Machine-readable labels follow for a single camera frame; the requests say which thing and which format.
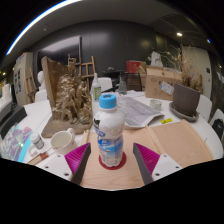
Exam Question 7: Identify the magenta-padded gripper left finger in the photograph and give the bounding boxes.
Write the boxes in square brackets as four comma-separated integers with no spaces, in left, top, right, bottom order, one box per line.
[42,142,92,186]

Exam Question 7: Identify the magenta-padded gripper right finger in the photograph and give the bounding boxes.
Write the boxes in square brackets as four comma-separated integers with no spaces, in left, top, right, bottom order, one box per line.
[132,142,184,186]

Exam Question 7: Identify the white bottle with blue cap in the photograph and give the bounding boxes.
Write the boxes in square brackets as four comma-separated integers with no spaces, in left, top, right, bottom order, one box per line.
[93,93,126,168]

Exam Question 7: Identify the white ceramic mug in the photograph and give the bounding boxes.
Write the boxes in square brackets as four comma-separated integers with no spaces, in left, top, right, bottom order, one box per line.
[49,127,77,156]

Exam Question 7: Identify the flat round red coaster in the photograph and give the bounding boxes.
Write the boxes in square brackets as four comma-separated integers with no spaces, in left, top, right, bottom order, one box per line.
[98,151,128,171]

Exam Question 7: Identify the wooden red-tipped stick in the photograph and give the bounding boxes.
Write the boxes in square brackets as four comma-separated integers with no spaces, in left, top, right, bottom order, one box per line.
[26,148,56,166]

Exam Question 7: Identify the small white-lidded paint jar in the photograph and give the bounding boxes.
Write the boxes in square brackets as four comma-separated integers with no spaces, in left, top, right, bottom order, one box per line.
[29,132,45,150]

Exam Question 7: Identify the yellow tag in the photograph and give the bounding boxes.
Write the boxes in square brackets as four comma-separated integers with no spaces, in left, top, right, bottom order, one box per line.
[160,117,174,125]

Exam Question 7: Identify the folded grey newspaper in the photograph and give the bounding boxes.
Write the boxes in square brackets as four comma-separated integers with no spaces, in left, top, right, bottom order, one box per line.
[116,95,165,129]

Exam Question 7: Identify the grey round plant saucer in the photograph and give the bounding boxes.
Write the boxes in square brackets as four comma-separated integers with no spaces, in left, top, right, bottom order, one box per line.
[168,101,200,123]

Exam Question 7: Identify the small clear glass jar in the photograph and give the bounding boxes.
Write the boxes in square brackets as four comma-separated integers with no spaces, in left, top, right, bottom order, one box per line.
[149,99,163,112]

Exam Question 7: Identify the golden figure sculpture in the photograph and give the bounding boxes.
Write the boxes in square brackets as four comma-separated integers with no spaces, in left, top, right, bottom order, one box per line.
[40,54,94,138]

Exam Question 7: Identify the purple colourful print sheet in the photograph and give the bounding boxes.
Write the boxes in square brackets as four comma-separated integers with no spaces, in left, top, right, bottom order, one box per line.
[0,124,34,163]

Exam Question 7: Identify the dried plant in grey pot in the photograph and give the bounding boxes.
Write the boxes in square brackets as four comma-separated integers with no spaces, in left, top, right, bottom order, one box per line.
[172,44,204,118]

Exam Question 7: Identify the large black flat box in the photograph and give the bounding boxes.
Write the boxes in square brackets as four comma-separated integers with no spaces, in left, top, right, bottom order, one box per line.
[0,104,28,139]

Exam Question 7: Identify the white spray bottle green label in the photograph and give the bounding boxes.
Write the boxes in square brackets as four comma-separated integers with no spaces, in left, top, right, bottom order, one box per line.
[90,72,102,103]

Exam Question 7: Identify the black backpack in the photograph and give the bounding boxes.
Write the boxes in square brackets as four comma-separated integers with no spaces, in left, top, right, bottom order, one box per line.
[211,118,224,141]

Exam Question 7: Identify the brown cardboard box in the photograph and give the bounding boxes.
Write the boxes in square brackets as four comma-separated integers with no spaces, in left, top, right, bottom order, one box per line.
[144,65,183,102]

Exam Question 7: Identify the clear glass flask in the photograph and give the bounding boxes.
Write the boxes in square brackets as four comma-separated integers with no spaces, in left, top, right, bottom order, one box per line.
[117,73,128,96]

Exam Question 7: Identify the white plaster bust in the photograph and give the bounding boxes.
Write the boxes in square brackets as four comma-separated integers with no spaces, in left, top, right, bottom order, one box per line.
[36,70,46,92]

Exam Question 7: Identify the wooden easel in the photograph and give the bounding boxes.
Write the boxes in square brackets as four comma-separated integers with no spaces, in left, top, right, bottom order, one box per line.
[79,55,98,84]

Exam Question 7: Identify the red box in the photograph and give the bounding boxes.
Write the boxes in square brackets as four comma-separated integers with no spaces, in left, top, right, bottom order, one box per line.
[125,60,147,74]

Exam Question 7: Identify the white cabinet with pictures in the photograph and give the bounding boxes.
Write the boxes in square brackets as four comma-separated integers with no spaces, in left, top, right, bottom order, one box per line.
[13,52,34,107]

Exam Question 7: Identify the white plaster figure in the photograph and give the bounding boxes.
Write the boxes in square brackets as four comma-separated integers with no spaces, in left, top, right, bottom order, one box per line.
[150,51,164,68]

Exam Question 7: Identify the round ceiling spotlights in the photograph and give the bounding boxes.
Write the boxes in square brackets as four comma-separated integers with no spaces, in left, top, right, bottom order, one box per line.
[1,31,212,77]

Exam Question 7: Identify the long white ceiling light panel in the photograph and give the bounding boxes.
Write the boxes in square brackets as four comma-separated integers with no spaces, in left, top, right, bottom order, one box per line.
[5,0,83,56]

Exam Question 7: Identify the black wall screen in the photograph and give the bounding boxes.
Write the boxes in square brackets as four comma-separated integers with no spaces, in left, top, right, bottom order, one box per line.
[36,35,83,66]

